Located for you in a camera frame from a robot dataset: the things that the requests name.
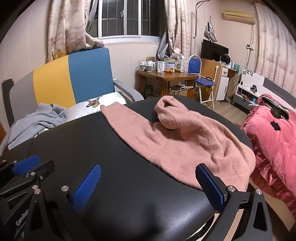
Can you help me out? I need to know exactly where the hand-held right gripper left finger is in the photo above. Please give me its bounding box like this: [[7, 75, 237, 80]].
[[25, 164, 102, 241]]

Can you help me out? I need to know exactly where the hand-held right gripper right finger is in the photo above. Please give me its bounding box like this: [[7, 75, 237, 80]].
[[195, 163, 273, 241]]

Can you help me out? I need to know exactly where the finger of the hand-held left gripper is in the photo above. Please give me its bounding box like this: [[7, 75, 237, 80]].
[[0, 155, 41, 178], [27, 160, 55, 184]]

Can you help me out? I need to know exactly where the pink knitted sweater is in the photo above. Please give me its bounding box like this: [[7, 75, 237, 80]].
[[100, 95, 257, 192]]

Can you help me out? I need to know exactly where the light blue garment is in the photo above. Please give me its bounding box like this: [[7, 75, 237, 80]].
[[8, 103, 70, 150]]

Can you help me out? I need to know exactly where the pink bed blanket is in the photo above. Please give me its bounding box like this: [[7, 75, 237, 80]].
[[240, 94, 296, 209]]

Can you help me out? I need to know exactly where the white printed cloth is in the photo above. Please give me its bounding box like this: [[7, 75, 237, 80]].
[[66, 92, 127, 122]]

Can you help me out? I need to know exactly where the low grey cabinet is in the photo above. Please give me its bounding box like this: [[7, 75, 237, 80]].
[[232, 92, 250, 106]]

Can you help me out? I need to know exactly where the grey yellow blue armchair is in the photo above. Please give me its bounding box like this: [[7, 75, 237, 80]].
[[1, 47, 145, 151]]

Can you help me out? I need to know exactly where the bin under table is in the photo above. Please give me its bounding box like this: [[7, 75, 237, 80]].
[[169, 85, 188, 97]]

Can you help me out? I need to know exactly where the blue folding chair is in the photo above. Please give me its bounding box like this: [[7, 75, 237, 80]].
[[188, 55, 219, 109]]

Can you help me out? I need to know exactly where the wooden cabinet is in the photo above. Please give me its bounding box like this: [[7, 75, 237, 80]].
[[200, 58, 238, 102]]

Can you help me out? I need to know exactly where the white board with flower decals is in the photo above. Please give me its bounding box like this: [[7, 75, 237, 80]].
[[240, 69, 265, 93]]

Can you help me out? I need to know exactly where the wooden side table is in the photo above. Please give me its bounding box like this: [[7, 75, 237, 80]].
[[136, 69, 199, 97]]

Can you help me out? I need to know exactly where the grey headboard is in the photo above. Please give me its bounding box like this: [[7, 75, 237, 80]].
[[264, 77, 292, 96]]

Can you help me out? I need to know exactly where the group of jars and boxes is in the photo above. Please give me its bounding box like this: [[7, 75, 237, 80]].
[[138, 53, 186, 74]]

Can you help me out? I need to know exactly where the black television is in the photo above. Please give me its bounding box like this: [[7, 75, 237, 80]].
[[201, 39, 229, 62]]

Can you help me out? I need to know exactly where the patterned beige curtain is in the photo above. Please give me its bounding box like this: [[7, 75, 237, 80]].
[[163, 0, 189, 59], [254, 2, 296, 95], [45, 0, 104, 63]]

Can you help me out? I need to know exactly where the grey plastic bag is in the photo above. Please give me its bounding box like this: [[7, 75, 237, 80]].
[[157, 32, 174, 61]]

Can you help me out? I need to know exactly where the hanging grey bag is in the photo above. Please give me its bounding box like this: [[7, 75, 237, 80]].
[[203, 20, 218, 42]]

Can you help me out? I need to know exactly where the window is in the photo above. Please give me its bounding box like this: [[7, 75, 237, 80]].
[[98, 0, 161, 40]]

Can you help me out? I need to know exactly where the white floor stand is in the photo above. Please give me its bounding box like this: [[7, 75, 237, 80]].
[[193, 0, 210, 56]]

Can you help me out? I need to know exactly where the air conditioner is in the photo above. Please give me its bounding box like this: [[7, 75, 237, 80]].
[[221, 10, 256, 25]]

